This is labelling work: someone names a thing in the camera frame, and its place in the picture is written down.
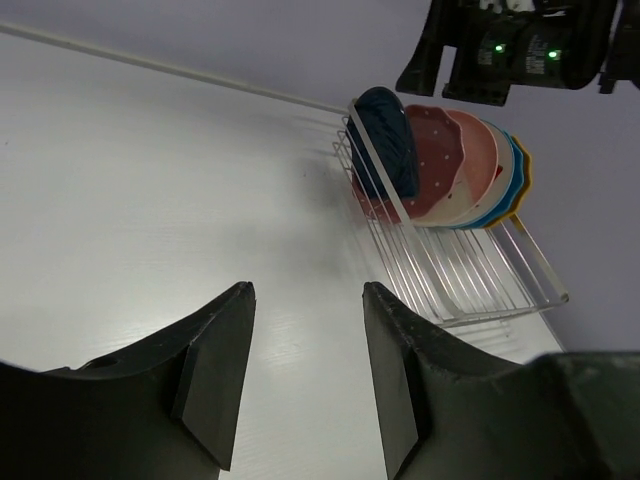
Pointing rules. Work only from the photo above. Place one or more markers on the metal wire dish rack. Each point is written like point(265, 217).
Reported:
point(450, 276)

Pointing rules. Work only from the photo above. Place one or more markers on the pink and cream plate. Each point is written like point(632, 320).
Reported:
point(475, 178)

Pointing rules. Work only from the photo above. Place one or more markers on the dark blue ribbed plate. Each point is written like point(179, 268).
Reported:
point(387, 126)

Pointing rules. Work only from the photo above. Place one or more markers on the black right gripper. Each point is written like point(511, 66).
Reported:
point(562, 45)

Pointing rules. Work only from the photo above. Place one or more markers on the yellow white-dotted plate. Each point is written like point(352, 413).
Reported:
point(519, 187)

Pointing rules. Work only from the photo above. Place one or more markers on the pink white-dotted plate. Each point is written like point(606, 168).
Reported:
point(440, 158)

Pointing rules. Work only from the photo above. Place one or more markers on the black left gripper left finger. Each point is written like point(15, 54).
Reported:
point(164, 407)

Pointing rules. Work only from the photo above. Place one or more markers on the white watermelon pattern plate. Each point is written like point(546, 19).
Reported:
point(479, 215)

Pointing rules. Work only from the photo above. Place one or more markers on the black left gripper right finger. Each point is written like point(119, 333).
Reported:
point(449, 410)

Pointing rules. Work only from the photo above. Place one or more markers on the light blue dotted plate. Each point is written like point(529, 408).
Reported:
point(478, 223)

